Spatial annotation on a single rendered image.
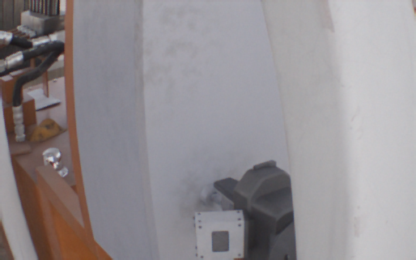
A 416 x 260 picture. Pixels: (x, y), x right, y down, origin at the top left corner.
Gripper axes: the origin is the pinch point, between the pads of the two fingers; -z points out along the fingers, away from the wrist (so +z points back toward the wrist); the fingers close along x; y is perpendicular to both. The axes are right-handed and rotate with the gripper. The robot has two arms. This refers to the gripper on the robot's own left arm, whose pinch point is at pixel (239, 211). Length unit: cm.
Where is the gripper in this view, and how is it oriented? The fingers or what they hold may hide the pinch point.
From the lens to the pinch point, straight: 66.3
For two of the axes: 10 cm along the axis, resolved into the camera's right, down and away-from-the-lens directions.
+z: 5.4, 2.7, -8.0
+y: -8.4, 2.1, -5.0
